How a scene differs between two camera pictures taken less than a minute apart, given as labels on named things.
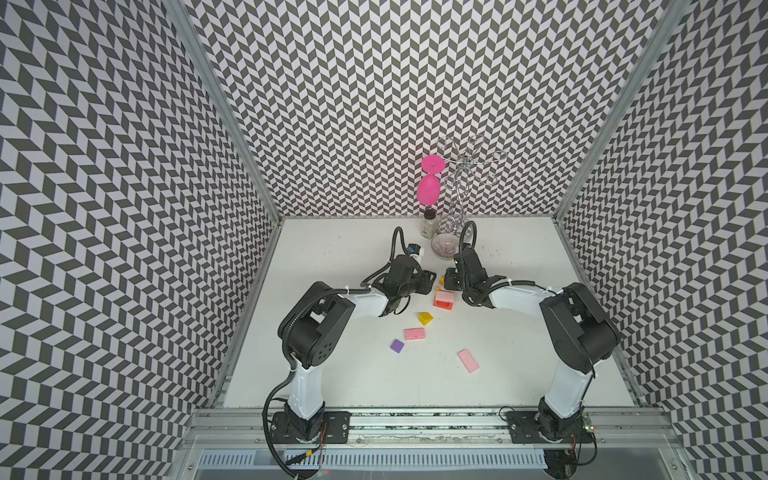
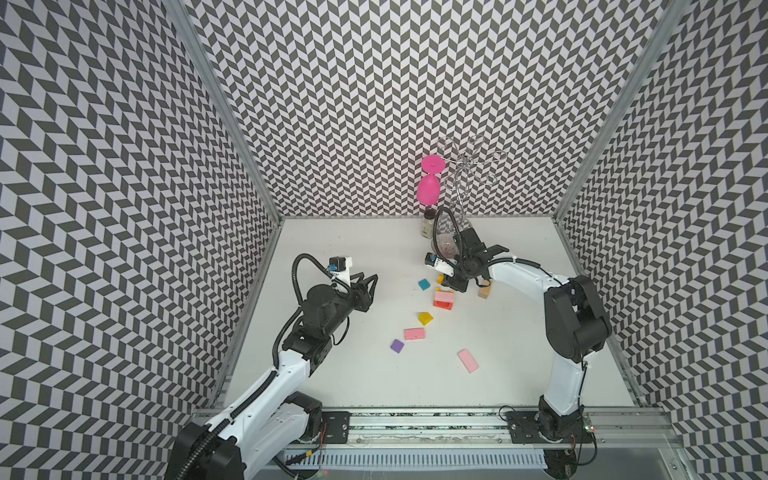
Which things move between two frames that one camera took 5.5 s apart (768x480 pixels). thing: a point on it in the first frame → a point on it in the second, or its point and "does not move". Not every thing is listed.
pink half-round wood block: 444,295 does not move
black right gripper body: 452,279 → 454,282
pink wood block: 468,360 does not move
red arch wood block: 443,304 does not move
